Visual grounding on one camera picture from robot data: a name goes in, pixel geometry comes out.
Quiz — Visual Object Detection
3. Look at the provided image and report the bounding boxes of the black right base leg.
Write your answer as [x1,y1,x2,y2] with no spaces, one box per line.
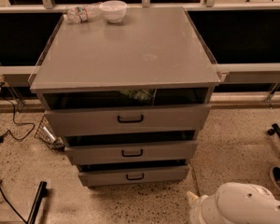
[267,123,280,138]

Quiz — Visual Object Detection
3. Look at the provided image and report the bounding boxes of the wire mesh basket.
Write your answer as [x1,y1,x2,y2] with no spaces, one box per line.
[35,117,64,150]

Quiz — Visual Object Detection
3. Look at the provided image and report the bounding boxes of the black power cable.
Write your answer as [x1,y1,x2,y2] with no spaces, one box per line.
[0,81,35,224]

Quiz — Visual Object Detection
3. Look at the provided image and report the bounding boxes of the grey bottom drawer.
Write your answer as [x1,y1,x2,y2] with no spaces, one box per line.
[78,165,189,187]

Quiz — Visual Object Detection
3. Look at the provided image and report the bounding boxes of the green packet in drawer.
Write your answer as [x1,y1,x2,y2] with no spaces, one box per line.
[120,90,155,103]

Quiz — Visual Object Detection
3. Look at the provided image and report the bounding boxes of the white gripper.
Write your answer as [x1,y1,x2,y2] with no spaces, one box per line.
[187,191,221,224]

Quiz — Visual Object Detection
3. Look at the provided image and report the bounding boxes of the grey drawer cabinet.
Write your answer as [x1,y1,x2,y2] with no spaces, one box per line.
[27,6,221,189]

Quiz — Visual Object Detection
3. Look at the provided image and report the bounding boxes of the grey top drawer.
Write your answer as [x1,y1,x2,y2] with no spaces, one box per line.
[45,105,211,136]

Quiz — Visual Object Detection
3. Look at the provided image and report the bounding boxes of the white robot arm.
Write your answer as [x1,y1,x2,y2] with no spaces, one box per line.
[187,182,280,224]

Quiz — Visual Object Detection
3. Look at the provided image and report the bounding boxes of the black base leg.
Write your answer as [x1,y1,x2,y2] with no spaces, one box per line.
[267,123,280,138]
[27,181,47,224]

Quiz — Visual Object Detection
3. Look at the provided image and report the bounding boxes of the grey drawer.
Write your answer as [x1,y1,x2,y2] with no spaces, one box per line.
[45,105,211,136]
[65,141,198,165]
[78,165,189,187]

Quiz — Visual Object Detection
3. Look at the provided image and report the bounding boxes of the black left base leg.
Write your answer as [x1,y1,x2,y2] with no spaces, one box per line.
[27,181,47,224]

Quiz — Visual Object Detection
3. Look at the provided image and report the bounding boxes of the grey middle drawer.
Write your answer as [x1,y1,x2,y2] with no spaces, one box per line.
[65,141,198,165]

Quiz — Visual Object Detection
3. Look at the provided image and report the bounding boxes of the white bowl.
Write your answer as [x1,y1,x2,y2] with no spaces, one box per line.
[99,0,127,23]

